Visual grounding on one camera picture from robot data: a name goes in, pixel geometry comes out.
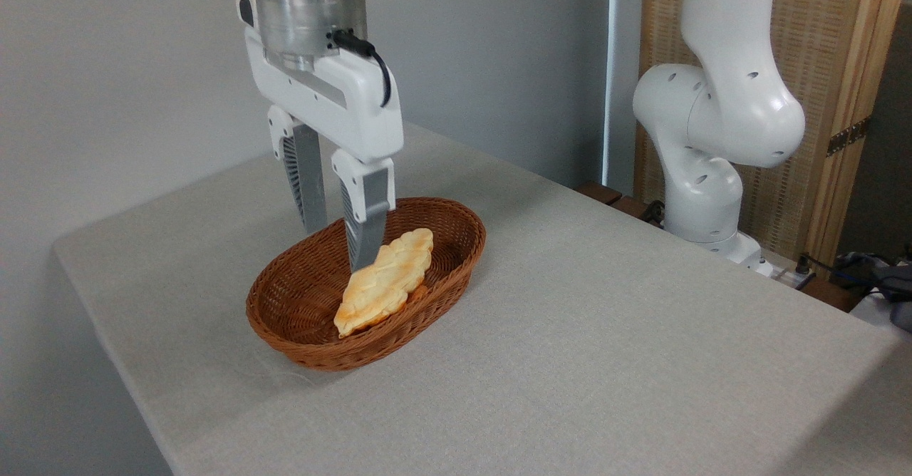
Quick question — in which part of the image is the dark grey device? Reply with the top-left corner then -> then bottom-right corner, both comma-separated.
837,250 -> 912,333

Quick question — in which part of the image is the braided golden bread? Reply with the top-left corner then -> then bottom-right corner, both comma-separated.
333,228 -> 435,339

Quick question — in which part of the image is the grey tablecloth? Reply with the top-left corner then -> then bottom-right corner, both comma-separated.
51,121 -> 912,476

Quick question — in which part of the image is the black plug with cable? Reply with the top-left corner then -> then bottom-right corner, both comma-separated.
793,252 -> 891,293

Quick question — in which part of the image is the brass screen hinge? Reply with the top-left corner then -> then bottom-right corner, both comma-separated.
826,116 -> 871,158

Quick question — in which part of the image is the brown wicker basket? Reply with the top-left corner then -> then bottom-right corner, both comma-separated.
246,197 -> 487,372

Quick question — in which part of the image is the wooden rattan folding screen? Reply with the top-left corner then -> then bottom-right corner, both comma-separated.
634,0 -> 912,270

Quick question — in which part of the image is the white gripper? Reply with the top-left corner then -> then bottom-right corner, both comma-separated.
244,27 -> 405,274

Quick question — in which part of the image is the white vertical post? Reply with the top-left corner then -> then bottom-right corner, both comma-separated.
602,0 -> 643,196

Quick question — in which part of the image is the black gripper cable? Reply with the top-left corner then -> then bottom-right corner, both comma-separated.
331,29 -> 393,108

